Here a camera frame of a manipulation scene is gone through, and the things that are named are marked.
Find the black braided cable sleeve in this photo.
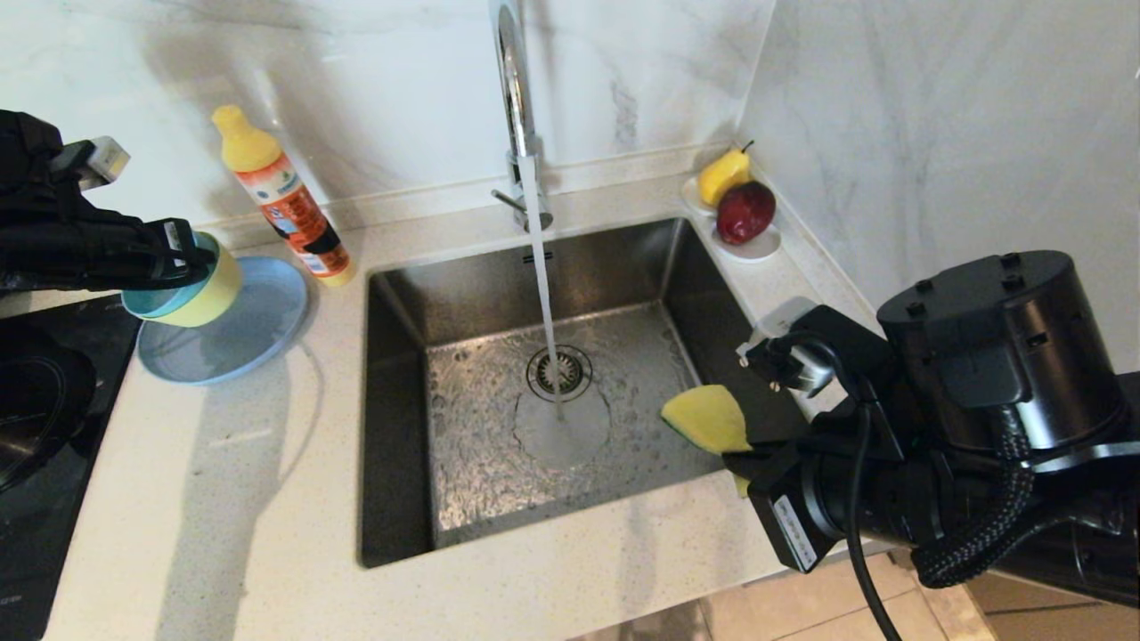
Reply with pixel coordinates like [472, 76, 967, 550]
[910, 436, 1038, 590]

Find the dark red apple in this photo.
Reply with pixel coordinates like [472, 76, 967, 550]
[716, 180, 777, 246]

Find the blue-grey plate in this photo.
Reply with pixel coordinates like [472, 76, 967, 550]
[136, 256, 310, 385]

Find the pale yellow bowl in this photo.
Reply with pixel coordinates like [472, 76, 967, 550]
[151, 245, 243, 328]

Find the yellow sponge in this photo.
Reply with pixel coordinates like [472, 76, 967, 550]
[661, 385, 754, 499]

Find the chrome faucet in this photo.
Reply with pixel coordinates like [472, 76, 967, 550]
[491, 0, 555, 234]

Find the orange dish soap bottle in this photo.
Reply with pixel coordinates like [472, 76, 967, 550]
[212, 105, 357, 288]

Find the wooden cabinet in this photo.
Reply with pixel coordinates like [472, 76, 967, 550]
[891, 548, 1140, 641]

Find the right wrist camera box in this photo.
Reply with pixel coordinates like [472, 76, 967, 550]
[737, 297, 896, 419]

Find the metal sink drain strainer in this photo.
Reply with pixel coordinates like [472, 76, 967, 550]
[526, 345, 593, 403]

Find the yellow pear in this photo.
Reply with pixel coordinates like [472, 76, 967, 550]
[696, 140, 755, 208]

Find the light blue bowl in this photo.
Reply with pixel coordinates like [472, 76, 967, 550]
[122, 230, 224, 320]

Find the stainless steel sink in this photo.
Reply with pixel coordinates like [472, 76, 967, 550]
[359, 216, 820, 569]

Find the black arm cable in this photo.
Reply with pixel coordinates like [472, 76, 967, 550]
[784, 331, 902, 641]

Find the running water stream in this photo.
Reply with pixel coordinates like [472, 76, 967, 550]
[518, 156, 566, 421]

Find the black induction cooktop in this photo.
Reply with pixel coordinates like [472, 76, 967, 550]
[0, 294, 143, 641]

